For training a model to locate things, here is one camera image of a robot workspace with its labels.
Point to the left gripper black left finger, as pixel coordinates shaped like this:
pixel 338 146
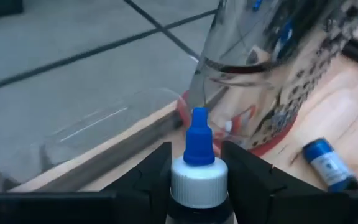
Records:
pixel 148 186

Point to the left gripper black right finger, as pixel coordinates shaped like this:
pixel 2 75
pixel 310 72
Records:
pixel 250 183

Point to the clear acrylic organiser box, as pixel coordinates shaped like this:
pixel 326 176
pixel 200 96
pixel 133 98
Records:
pixel 104 124

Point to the blue paint bottle white label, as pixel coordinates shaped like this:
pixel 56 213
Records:
pixel 328 165

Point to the metal box grater red rim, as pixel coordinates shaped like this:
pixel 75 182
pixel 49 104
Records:
pixel 259 77

